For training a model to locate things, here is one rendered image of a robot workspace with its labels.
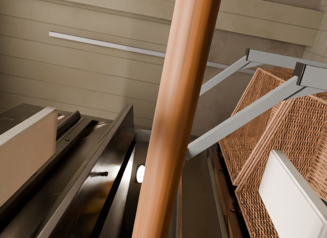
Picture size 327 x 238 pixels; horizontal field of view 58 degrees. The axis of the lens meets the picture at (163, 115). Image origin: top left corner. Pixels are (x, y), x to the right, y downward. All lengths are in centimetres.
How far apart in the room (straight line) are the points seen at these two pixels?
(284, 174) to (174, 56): 10
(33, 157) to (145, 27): 285
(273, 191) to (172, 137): 8
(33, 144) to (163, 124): 9
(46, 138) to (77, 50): 301
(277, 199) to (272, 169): 2
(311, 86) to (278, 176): 49
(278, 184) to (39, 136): 13
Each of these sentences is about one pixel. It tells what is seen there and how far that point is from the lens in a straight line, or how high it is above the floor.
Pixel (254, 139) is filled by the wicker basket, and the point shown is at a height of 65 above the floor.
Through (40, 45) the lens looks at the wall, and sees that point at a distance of 332.
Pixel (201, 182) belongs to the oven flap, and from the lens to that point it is 133.
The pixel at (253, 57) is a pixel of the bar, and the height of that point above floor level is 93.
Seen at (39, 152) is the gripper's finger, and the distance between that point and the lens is 17.
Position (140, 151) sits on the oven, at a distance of 187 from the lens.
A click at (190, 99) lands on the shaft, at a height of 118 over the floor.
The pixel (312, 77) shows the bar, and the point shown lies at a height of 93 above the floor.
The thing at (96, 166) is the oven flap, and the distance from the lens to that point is 104.
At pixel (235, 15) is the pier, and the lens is 283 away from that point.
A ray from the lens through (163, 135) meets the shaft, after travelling 21.
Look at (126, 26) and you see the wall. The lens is 302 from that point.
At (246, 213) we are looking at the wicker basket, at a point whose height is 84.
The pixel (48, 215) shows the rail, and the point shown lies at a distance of 80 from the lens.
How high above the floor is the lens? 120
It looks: level
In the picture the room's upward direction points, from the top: 79 degrees counter-clockwise
